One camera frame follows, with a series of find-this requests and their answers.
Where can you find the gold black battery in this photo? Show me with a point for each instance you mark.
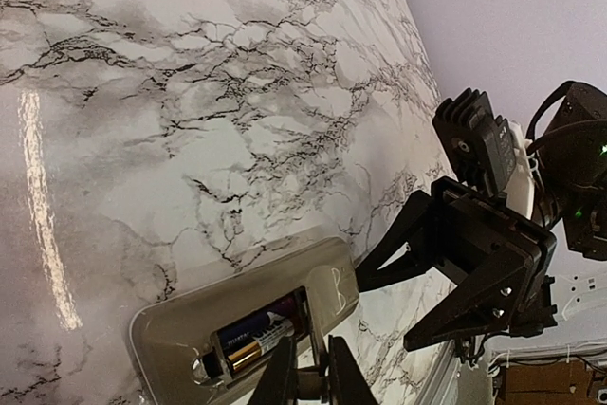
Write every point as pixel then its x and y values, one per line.
pixel 261 343

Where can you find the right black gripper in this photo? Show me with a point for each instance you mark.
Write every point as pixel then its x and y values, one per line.
pixel 496 258

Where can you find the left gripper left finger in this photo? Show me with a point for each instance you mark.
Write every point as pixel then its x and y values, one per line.
pixel 278 383

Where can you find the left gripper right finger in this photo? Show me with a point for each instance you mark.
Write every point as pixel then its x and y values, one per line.
pixel 346 383

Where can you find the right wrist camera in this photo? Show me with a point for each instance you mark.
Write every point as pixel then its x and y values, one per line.
pixel 485 151

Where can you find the grey battery cover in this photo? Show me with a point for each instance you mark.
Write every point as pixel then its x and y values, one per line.
pixel 313 385

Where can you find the grey remote control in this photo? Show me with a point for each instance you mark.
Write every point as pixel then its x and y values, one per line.
pixel 211 345

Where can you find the purple battery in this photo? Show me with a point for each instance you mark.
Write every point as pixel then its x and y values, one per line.
pixel 258 320

